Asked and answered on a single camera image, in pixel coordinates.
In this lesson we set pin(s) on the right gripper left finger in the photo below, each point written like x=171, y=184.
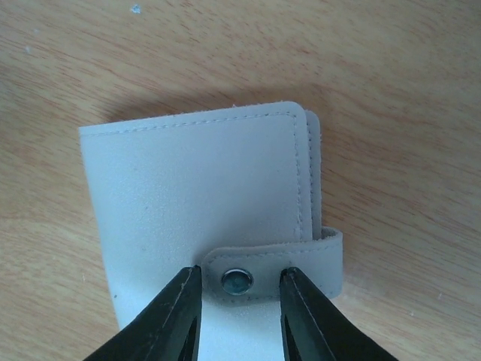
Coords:
x=167, y=329

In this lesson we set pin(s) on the beige leather card holder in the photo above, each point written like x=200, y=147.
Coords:
x=236, y=191

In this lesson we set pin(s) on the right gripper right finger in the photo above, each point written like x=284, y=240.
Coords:
x=314, y=329

